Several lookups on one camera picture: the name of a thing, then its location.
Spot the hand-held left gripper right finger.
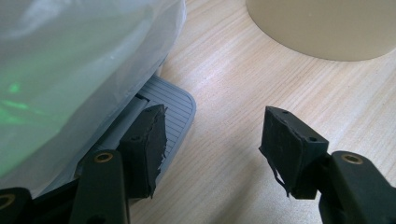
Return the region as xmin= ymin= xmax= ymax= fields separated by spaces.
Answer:
xmin=258 ymin=105 xmax=331 ymax=201

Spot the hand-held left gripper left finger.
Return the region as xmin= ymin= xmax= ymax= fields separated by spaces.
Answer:
xmin=119 ymin=104 xmax=168 ymax=201

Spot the grey-blue pedal trash can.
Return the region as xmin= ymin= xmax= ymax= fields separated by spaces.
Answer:
xmin=39 ymin=59 xmax=198 ymax=204

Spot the white plastic bin liner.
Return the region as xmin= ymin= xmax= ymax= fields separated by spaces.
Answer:
xmin=0 ymin=0 xmax=188 ymax=189

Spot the beige strainer basket container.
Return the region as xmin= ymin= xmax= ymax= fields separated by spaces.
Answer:
xmin=245 ymin=0 xmax=396 ymax=63

